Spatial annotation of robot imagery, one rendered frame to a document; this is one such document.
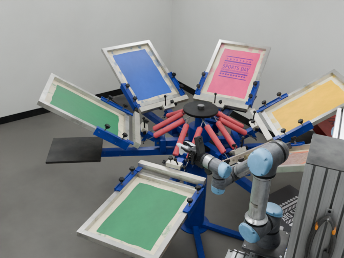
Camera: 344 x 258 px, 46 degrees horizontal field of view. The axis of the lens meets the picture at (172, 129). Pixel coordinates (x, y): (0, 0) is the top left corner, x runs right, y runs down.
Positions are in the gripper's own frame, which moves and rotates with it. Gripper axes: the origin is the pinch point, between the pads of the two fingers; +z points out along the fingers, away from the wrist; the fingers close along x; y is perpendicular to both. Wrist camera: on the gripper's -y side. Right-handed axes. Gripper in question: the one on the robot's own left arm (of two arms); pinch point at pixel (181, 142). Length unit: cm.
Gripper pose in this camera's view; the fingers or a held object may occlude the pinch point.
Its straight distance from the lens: 230.9
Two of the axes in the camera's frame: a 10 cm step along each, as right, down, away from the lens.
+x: 7.3, -1.9, 6.6
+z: -6.7, -3.7, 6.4
